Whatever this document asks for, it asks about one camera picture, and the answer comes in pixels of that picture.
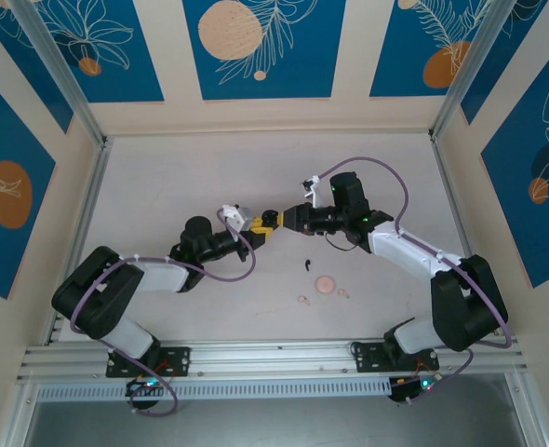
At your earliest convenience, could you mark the small circuit board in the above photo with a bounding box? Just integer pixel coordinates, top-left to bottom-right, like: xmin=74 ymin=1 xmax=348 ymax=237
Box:
xmin=125 ymin=376 xmax=158 ymax=398
xmin=389 ymin=374 xmax=438 ymax=405

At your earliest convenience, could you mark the grey metal sheet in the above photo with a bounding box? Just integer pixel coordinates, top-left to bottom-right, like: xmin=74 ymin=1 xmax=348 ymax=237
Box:
xmin=22 ymin=374 xmax=527 ymax=447

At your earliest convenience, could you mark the thin black cable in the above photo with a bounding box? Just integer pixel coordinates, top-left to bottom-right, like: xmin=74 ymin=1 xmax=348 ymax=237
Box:
xmin=325 ymin=231 xmax=360 ymax=252

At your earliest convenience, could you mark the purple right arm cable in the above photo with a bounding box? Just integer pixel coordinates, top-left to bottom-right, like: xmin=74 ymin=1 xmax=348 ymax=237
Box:
xmin=315 ymin=156 xmax=516 ymax=407

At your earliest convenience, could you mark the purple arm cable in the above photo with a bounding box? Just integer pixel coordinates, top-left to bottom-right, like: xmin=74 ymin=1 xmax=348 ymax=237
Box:
xmin=69 ymin=208 xmax=258 ymax=419
xmin=315 ymin=156 xmax=516 ymax=407

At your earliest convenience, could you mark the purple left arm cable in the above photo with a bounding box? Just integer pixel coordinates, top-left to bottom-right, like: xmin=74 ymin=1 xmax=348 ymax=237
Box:
xmin=69 ymin=208 xmax=258 ymax=419

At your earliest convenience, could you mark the aluminium table side rail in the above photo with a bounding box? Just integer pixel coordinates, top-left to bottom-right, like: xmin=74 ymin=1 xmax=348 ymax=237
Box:
xmin=44 ymin=137 xmax=113 ymax=348
xmin=430 ymin=132 xmax=478 ymax=262

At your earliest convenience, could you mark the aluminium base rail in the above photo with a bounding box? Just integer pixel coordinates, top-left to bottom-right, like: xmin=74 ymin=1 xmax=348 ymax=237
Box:
xmin=16 ymin=338 xmax=529 ymax=384

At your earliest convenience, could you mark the white slotted cable duct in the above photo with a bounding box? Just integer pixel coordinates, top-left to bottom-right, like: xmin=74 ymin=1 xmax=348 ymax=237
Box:
xmin=36 ymin=378 xmax=393 ymax=401

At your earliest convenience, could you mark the aluminium frame post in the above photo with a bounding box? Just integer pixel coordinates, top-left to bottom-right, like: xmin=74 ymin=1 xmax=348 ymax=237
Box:
xmin=505 ymin=372 xmax=549 ymax=447
xmin=430 ymin=0 xmax=525 ymax=140
xmin=0 ymin=379 xmax=41 ymax=447
xmin=8 ymin=0 xmax=111 ymax=150

